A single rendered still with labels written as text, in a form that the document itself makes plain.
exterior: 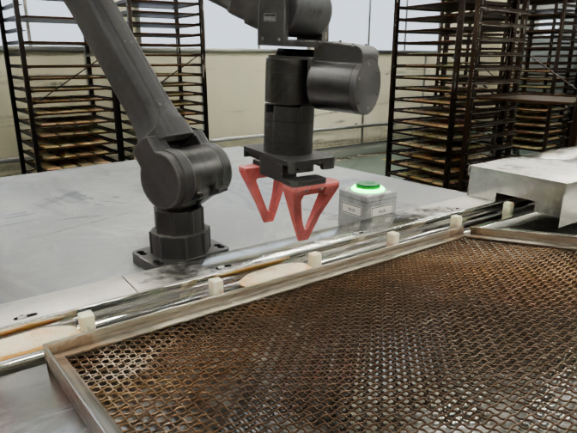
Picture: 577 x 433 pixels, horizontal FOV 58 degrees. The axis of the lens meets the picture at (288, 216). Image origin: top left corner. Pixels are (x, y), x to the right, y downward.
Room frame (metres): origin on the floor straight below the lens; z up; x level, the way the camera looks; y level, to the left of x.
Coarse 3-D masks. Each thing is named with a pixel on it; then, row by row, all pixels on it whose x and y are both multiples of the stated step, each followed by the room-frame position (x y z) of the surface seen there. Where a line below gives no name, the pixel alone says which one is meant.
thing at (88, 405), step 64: (384, 256) 0.55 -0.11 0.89; (448, 256) 0.54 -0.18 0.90; (576, 256) 0.49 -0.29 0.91; (128, 320) 0.38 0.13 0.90; (192, 320) 0.41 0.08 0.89; (256, 320) 0.39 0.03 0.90; (320, 320) 0.37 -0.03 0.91; (448, 320) 0.35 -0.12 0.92; (576, 320) 0.33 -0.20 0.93; (64, 384) 0.29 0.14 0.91; (192, 384) 0.29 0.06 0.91; (256, 384) 0.28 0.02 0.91; (320, 384) 0.27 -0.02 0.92; (448, 384) 0.26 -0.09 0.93; (576, 384) 0.24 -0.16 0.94
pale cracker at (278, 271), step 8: (288, 264) 0.61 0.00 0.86; (296, 264) 0.61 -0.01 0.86; (304, 264) 0.61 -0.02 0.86; (256, 272) 0.58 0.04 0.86; (264, 272) 0.58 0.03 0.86; (272, 272) 0.58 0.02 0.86; (280, 272) 0.58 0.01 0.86; (288, 272) 0.58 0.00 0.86; (240, 280) 0.57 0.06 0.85; (248, 280) 0.56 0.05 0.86; (256, 280) 0.56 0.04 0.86; (264, 280) 0.56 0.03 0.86
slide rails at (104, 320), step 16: (448, 224) 0.80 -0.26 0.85; (464, 224) 0.80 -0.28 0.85; (384, 240) 0.72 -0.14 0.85; (400, 240) 0.72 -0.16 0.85; (336, 256) 0.66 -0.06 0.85; (352, 256) 0.66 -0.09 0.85; (208, 288) 0.55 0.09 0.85; (224, 288) 0.55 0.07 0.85; (144, 304) 0.51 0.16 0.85; (160, 304) 0.51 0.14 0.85; (176, 304) 0.52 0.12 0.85; (96, 320) 0.48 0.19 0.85; (112, 320) 0.48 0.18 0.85
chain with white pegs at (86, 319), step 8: (504, 208) 0.86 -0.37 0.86; (512, 208) 0.85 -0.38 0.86; (456, 216) 0.77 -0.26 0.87; (504, 216) 0.86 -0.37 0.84; (456, 224) 0.77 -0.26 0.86; (392, 232) 0.70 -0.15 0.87; (392, 240) 0.69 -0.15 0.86; (312, 256) 0.61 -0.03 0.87; (320, 256) 0.61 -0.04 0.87; (312, 264) 0.61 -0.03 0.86; (320, 264) 0.61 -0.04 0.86; (216, 280) 0.53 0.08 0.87; (216, 288) 0.53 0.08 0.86; (88, 312) 0.46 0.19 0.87; (80, 320) 0.45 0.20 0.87; (88, 320) 0.45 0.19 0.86; (80, 328) 0.45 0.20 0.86; (88, 328) 0.45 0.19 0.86
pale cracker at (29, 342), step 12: (12, 336) 0.43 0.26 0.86; (24, 336) 0.43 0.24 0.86; (36, 336) 0.43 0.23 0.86; (48, 336) 0.43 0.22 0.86; (60, 336) 0.43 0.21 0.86; (0, 348) 0.41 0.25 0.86; (12, 348) 0.41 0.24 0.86; (24, 348) 0.41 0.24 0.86; (36, 348) 0.41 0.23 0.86; (0, 360) 0.40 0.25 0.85
